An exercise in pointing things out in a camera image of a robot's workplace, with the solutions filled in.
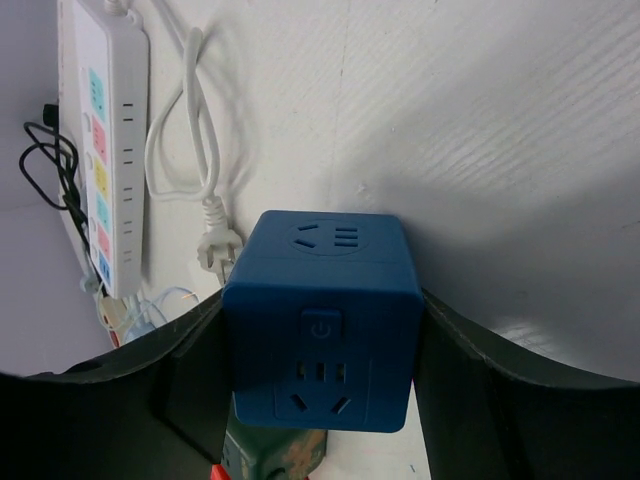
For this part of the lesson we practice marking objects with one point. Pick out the white multicolour power strip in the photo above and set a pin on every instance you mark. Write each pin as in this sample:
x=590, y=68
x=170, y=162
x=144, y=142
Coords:
x=112, y=56

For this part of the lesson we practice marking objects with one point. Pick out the blue cube adapter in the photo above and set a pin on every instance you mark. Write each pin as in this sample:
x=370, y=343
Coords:
x=323, y=311

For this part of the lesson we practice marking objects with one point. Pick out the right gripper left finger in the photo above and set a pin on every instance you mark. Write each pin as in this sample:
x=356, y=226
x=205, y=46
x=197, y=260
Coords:
x=155, y=408

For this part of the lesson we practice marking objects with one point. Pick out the beige red power strip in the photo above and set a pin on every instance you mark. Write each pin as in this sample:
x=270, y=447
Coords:
x=113, y=316

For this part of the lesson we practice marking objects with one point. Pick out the red cube adapter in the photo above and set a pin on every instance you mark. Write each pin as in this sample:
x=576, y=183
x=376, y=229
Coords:
x=219, y=473

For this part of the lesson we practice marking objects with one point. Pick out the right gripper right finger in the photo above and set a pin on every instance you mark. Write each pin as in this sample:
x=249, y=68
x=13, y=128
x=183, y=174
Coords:
x=490, y=409

